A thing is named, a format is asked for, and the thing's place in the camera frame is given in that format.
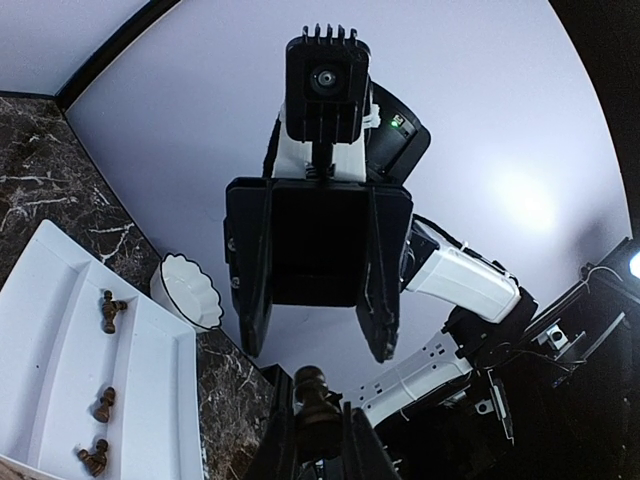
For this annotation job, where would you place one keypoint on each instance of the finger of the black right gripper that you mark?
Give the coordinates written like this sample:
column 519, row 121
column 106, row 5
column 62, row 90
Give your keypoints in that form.
column 251, row 232
column 378, row 301

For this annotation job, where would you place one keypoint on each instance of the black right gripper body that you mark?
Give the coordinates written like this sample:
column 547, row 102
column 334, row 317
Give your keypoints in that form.
column 318, row 241

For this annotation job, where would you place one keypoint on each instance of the left black frame post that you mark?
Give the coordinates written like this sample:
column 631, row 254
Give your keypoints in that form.
column 54, row 50

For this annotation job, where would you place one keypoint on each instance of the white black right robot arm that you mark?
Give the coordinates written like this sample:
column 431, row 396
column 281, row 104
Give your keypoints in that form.
column 491, row 311

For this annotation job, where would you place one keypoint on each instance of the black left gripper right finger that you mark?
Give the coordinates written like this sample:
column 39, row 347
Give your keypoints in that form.
column 363, row 455

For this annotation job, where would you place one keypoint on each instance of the dark pawn in tray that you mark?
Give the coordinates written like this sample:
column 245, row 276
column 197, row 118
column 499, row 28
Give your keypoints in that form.
column 102, row 412

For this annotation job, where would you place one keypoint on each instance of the white scalloped bowl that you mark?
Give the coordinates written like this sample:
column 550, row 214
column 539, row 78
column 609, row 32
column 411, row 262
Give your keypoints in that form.
column 181, row 286

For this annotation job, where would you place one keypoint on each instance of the dark pieces cross cluster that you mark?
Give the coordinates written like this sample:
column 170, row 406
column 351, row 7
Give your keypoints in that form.
column 110, row 309

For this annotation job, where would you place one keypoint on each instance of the white divided plastic tray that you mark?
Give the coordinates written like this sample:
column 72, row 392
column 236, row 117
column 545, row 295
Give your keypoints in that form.
column 56, row 361

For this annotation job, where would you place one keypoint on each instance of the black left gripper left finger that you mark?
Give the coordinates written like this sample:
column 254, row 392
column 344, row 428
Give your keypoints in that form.
column 276, row 457

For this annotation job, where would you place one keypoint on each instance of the dark pawns pair in tray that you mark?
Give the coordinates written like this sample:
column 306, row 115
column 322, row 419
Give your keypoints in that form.
column 95, row 462

